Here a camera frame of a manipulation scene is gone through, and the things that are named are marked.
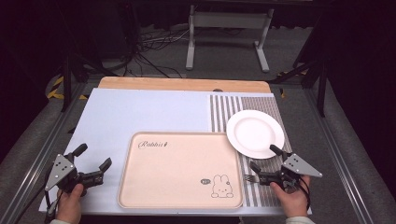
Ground pink rabbit print tray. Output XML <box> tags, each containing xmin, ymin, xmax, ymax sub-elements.
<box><xmin>117</xmin><ymin>131</ymin><xmax>245</xmax><ymax>210</ymax></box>

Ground white round plate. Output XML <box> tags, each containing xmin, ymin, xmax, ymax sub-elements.
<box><xmin>225</xmin><ymin>109</ymin><xmax>286</xmax><ymax>161</ymax></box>

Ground aluminium frame rail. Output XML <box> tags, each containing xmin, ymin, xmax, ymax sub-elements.
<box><xmin>0</xmin><ymin>81</ymin><xmax>89</xmax><ymax>224</ymax></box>
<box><xmin>303</xmin><ymin>87</ymin><xmax>375</xmax><ymax>224</ymax></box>

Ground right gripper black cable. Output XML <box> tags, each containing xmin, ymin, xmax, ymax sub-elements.
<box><xmin>297</xmin><ymin>175</ymin><xmax>312</xmax><ymax>213</ymax></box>

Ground person's left hand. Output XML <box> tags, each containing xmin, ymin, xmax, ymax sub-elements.
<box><xmin>55</xmin><ymin>183</ymin><xmax>85</xmax><ymax>224</ymax></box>

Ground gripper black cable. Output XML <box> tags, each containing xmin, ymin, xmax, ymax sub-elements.
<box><xmin>43</xmin><ymin>186</ymin><xmax>64</xmax><ymax>224</ymax></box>
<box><xmin>297</xmin><ymin>175</ymin><xmax>312</xmax><ymax>213</ymax></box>

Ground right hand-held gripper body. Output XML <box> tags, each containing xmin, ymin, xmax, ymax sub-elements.
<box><xmin>258</xmin><ymin>152</ymin><xmax>323</xmax><ymax>191</ymax></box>

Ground silver metal fork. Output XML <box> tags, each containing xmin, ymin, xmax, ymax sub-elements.
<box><xmin>243</xmin><ymin>174</ymin><xmax>262</xmax><ymax>184</ymax></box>

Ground black tripod stand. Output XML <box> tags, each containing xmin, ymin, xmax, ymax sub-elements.
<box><xmin>55</xmin><ymin>52</ymin><xmax>120</xmax><ymax>114</ymax></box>
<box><xmin>269</xmin><ymin>15</ymin><xmax>331</xmax><ymax>119</ymax></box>

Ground black floor cables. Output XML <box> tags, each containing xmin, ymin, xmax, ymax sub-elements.
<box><xmin>122</xmin><ymin>26</ymin><xmax>191</xmax><ymax>78</ymax></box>

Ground grey striped placemat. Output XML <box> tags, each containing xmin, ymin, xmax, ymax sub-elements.
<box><xmin>207</xmin><ymin>94</ymin><xmax>294</xmax><ymax>208</ymax></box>

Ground person's right hand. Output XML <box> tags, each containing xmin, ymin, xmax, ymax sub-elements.
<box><xmin>269</xmin><ymin>175</ymin><xmax>312</xmax><ymax>219</ymax></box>

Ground white metal stand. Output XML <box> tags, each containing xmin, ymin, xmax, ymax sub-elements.
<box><xmin>185</xmin><ymin>4</ymin><xmax>276</xmax><ymax>74</ymax></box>

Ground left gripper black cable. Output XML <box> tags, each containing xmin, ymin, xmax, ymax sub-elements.
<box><xmin>43</xmin><ymin>186</ymin><xmax>64</xmax><ymax>224</ymax></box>

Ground wooden table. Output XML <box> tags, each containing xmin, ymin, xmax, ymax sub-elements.
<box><xmin>97</xmin><ymin>76</ymin><xmax>273</xmax><ymax>94</ymax></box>

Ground pale blue board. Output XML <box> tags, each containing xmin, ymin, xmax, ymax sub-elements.
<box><xmin>38</xmin><ymin>87</ymin><xmax>313</xmax><ymax>217</ymax></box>

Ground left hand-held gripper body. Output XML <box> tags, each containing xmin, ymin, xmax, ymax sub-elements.
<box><xmin>44</xmin><ymin>153</ymin><xmax>106</xmax><ymax>194</ymax></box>

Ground yellow black floor tape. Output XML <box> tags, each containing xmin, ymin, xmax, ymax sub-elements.
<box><xmin>46</xmin><ymin>76</ymin><xmax>90</xmax><ymax>101</ymax></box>

